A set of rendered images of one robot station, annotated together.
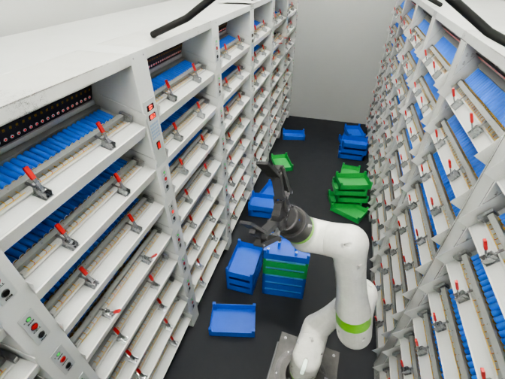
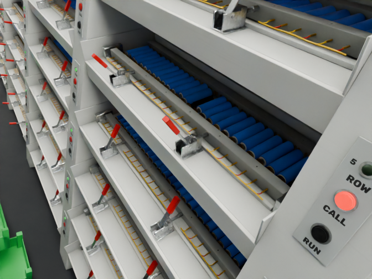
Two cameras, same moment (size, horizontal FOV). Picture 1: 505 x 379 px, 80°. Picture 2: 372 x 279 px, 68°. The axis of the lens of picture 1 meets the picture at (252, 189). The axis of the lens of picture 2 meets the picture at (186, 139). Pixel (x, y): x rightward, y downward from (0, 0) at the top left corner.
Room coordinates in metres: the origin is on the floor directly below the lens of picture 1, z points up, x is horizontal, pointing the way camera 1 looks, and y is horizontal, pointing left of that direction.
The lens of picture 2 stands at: (1.05, 0.13, 1.13)
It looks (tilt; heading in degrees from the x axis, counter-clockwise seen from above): 29 degrees down; 119
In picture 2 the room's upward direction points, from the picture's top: 18 degrees clockwise
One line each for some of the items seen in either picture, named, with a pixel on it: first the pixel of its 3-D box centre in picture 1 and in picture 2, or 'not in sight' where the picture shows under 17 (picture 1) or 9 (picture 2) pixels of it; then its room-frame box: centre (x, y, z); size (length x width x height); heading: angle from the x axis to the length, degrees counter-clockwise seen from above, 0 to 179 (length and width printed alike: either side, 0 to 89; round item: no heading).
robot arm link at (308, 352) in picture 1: (306, 359); not in sight; (0.62, -0.25, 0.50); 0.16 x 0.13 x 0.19; 155
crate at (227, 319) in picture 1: (233, 319); not in sight; (1.07, 0.13, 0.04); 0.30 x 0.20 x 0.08; 88
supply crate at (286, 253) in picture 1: (287, 245); not in sight; (1.37, -0.24, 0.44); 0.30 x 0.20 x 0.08; 80
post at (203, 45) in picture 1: (210, 159); not in sight; (1.78, 0.29, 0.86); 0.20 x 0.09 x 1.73; 74
